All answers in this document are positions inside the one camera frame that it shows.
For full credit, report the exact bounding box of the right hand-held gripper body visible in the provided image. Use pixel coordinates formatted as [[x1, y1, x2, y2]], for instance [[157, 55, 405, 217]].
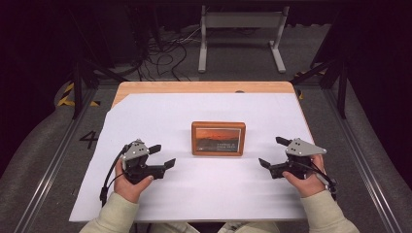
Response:
[[268, 138, 327, 181]]

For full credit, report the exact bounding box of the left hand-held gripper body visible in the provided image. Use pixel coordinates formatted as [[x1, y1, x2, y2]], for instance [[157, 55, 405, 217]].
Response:
[[120, 139, 167, 185]]

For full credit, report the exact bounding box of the wooden photo frame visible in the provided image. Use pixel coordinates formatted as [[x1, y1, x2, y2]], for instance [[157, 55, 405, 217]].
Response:
[[190, 120, 247, 157]]

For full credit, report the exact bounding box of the person's right hand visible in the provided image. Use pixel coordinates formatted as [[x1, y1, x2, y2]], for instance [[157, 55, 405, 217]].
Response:
[[282, 154, 326, 199]]

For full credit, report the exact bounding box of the person's left hand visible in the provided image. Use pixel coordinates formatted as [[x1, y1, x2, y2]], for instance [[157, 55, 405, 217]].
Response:
[[113, 158, 155, 204]]

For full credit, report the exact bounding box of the person's left leg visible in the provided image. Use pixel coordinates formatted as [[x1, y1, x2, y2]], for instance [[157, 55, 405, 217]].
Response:
[[150, 221, 200, 233]]

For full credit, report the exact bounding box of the person's leg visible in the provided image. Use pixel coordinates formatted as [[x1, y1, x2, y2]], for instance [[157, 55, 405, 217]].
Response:
[[150, 221, 200, 233], [218, 220, 283, 233]]

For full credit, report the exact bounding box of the person's right leg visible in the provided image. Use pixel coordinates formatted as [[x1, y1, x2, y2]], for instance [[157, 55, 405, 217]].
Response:
[[218, 220, 283, 233]]

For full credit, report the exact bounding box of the black metal stand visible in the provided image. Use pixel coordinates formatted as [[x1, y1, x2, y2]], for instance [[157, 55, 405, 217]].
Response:
[[290, 48, 350, 120], [69, 6, 129, 120]]

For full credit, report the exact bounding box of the yellow black hazard tape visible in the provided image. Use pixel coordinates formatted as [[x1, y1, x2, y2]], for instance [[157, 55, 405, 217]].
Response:
[[57, 83, 101, 108]]

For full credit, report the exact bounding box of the white metal stand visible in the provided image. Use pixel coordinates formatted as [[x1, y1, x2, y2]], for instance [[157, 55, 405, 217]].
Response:
[[197, 5, 291, 74]]

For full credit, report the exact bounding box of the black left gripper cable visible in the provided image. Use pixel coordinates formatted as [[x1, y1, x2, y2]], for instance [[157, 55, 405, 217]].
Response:
[[99, 145, 129, 208]]

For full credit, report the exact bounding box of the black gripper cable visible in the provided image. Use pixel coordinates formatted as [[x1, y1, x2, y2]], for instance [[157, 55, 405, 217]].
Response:
[[99, 145, 129, 208], [291, 160, 338, 202]]

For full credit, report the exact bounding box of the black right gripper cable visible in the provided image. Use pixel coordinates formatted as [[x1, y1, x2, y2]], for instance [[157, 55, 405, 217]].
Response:
[[291, 160, 338, 202]]

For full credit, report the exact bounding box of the aluminium floor rail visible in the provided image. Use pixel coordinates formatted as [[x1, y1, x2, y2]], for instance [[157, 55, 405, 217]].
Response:
[[324, 86, 404, 233], [13, 86, 98, 233]]

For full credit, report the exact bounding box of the tangle of black floor cables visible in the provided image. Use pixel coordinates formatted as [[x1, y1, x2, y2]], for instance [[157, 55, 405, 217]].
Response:
[[137, 27, 202, 82]]

